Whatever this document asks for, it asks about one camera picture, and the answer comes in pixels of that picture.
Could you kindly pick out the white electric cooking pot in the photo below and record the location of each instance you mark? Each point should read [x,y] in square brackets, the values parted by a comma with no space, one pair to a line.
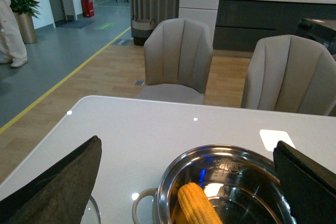
[241,185]

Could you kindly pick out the red fire extinguisher box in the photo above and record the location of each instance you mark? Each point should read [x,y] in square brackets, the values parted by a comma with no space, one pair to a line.
[87,8]

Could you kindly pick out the right beige upholstered chair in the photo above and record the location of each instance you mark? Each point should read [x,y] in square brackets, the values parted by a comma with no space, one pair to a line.
[292,74]

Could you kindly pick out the yellow corn cob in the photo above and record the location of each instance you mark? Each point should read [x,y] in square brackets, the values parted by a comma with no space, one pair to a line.
[193,206]

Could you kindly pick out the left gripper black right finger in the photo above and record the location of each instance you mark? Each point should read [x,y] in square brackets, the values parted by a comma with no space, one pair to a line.
[308,187]

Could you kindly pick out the dark kitchen counter cabinet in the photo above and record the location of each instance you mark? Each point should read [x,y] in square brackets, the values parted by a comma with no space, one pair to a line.
[241,23]

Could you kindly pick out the left beige upholstered chair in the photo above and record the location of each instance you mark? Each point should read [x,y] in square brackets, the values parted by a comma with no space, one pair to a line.
[178,56]

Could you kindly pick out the woven storage basket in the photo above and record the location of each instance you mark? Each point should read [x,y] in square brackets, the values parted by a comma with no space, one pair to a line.
[141,29]

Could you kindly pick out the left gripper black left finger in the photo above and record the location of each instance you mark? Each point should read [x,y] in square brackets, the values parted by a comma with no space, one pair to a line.
[60,194]

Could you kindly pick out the beige upholstered chair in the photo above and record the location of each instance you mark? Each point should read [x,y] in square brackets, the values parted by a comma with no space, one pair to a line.
[178,56]
[292,74]

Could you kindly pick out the person in beige trousers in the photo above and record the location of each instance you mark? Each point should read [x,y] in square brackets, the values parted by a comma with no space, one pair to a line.
[13,50]

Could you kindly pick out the glass pot lid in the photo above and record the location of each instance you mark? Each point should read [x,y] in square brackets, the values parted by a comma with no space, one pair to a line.
[92,213]

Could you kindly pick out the green potted plant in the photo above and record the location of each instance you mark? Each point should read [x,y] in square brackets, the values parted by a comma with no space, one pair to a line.
[24,11]

